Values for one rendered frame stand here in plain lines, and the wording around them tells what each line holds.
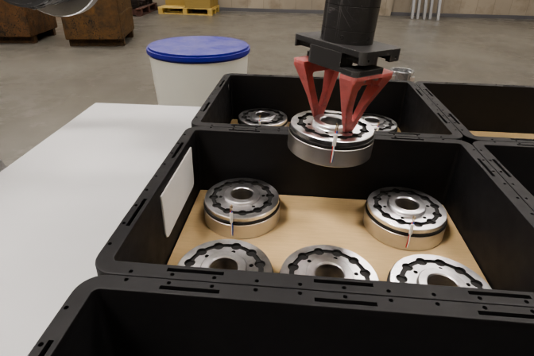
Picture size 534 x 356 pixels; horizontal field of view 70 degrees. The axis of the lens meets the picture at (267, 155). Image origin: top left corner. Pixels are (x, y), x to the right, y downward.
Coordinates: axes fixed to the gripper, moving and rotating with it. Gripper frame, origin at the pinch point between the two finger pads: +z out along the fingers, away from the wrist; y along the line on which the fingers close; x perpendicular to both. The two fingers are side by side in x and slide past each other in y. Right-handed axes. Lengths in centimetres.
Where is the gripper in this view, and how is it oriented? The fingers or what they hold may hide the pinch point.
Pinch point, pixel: (333, 118)
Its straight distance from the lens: 47.1
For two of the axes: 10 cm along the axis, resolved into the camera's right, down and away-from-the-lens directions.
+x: -7.8, 2.3, -5.7
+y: -6.2, -4.0, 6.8
